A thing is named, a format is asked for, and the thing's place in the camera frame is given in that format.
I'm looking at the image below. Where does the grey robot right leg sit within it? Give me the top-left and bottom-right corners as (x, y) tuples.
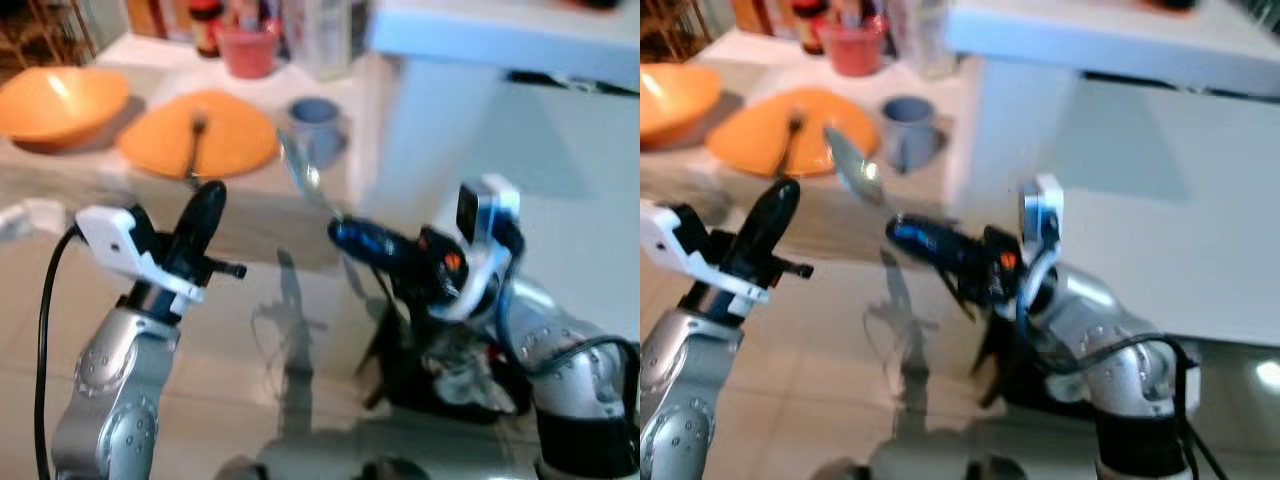
(350, 458), (431, 480)
(960, 455), (1011, 480)

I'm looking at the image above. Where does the silver metal spoon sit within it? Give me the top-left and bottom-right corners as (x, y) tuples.
(822, 125), (901, 216)
(275, 128), (346, 221)

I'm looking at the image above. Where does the white table with black legs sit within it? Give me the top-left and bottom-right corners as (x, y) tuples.
(368, 0), (641, 96)
(945, 0), (1280, 96)

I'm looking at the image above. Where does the orange plastic plate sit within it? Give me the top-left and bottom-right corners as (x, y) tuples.
(115, 90), (281, 181)
(705, 87), (881, 179)

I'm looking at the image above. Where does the pile of crumpled clothes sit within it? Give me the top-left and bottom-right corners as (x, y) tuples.
(425, 335), (501, 401)

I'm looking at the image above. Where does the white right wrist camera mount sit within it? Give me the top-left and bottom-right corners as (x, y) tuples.
(435, 175), (521, 321)
(1018, 173), (1066, 321)

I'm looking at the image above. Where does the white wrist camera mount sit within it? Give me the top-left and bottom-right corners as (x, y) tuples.
(640, 200), (776, 306)
(435, 175), (521, 321)
(75, 203), (206, 304)
(1018, 173), (1066, 321)

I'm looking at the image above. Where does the brass-coloured spoon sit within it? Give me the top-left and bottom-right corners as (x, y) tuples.
(185, 112), (211, 186)
(778, 112), (806, 181)

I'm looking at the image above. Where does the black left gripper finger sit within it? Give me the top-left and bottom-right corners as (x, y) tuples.
(172, 181), (213, 269)
(738, 180), (788, 276)
(190, 181), (228, 269)
(758, 179), (801, 276)

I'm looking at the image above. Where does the grey-blue mug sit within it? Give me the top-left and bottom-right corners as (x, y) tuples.
(285, 97), (346, 166)
(880, 95), (941, 173)

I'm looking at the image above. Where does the clear glass jar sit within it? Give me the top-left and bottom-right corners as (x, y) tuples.
(885, 0), (956, 79)
(290, 0), (353, 81)

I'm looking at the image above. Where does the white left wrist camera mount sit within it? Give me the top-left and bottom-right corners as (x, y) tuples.
(75, 203), (206, 304)
(640, 200), (776, 306)

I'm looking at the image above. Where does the dark bottle with red cap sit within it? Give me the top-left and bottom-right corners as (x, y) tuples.
(792, 0), (826, 56)
(188, 0), (223, 59)

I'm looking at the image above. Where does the orange plastic bowl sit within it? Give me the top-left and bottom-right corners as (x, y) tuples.
(0, 66), (131, 151)
(640, 62), (723, 149)

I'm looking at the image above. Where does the dark wire rack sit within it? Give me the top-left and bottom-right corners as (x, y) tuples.
(640, 0), (701, 63)
(0, 0), (96, 71)

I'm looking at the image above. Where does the red plastic cup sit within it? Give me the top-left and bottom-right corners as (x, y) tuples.
(215, 25), (281, 79)
(815, 22), (886, 78)

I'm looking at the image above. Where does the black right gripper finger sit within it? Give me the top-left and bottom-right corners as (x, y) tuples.
(328, 218), (426, 263)
(345, 250), (426, 286)
(885, 215), (986, 263)
(905, 250), (986, 289)

